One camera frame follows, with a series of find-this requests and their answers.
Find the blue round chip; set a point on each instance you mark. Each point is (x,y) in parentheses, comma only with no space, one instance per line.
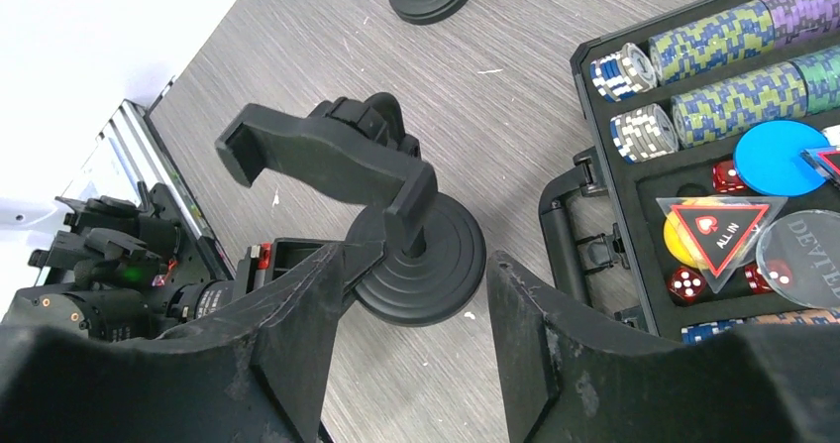
(768,158)

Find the red die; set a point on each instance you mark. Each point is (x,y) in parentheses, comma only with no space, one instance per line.
(686,285)

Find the red all-in triangle lower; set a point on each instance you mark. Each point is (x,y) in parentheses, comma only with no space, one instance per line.
(743,219)

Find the red all-in triangle upper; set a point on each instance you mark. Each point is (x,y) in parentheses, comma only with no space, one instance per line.
(825,161)

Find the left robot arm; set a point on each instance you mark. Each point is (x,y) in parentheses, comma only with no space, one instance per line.
(118,270)

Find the blue white chip stack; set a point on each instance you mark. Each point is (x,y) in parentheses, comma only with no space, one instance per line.
(623,74)

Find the black poker chip case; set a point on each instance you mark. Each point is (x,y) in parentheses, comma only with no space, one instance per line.
(636,241)

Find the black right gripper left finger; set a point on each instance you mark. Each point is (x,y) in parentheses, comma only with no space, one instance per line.
(254,371)

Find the small-clamp black phone stand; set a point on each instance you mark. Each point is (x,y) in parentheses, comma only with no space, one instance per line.
(430,250)

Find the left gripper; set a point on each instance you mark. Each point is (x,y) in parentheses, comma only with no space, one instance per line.
(263,263)

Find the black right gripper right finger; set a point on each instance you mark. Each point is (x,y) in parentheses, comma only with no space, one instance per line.
(569,373)

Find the yellow round chip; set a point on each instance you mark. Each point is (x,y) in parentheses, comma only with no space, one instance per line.
(691,230)

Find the clear dealer button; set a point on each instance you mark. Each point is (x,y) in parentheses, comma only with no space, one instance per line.
(798,255)

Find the red all-in triangle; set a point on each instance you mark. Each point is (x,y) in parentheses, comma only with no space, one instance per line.
(825,161)
(743,219)

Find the grey white chip stack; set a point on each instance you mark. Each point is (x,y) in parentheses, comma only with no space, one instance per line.
(643,134)

